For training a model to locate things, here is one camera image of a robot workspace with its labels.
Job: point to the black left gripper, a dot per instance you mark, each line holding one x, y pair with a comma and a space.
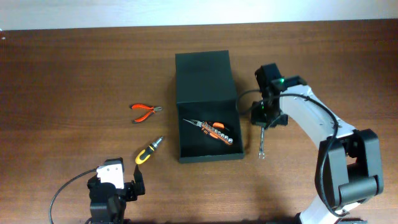
130, 186

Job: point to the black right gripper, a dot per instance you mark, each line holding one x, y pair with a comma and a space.
256, 117

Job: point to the silver ring wrench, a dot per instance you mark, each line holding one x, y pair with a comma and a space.
261, 154

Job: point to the orange black needle-nose pliers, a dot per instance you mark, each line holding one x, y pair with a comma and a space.
196, 122

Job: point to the orange socket bit rail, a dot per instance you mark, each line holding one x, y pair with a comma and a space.
217, 131

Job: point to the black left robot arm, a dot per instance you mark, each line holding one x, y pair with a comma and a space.
111, 211

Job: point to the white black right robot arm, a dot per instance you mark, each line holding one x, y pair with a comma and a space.
349, 167

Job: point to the yellow black screwdriver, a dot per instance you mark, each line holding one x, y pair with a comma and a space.
148, 151

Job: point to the black open gift box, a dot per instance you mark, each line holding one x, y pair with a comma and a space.
205, 91

